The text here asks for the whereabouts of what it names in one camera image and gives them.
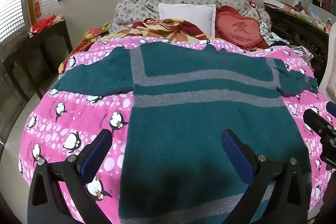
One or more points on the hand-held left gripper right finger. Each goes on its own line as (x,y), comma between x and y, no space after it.
(236,153)

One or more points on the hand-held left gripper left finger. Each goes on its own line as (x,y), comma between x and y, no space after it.
(97,150)

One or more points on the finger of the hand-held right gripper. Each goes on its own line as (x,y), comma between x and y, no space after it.
(316,121)

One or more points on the green grey-striped knit sweater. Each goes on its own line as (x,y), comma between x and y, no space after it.
(183,121)

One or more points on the crumpled light clothes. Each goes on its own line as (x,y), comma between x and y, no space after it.
(270,35)

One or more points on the pink penguin print blanket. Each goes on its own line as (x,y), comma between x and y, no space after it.
(73,113)

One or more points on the dark carved wooden dresser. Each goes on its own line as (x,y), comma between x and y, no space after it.
(288,27)

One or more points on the clutter of small things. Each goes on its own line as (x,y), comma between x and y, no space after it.
(307,12)

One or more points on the dark wooden cabinet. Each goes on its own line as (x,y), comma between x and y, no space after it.
(39,56)

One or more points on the red heart cushion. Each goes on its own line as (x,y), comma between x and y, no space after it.
(241,29)

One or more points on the red box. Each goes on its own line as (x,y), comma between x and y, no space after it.
(95,32)

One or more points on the red bag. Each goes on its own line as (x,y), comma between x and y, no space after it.
(44,23)

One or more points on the yellow red plaid blanket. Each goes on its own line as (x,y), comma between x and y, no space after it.
(168,26)

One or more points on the white pillow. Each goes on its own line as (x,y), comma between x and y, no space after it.
(183,12)

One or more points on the small red paper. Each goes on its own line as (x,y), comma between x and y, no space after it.
(38,9)

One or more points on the window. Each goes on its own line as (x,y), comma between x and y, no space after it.
(13,11)

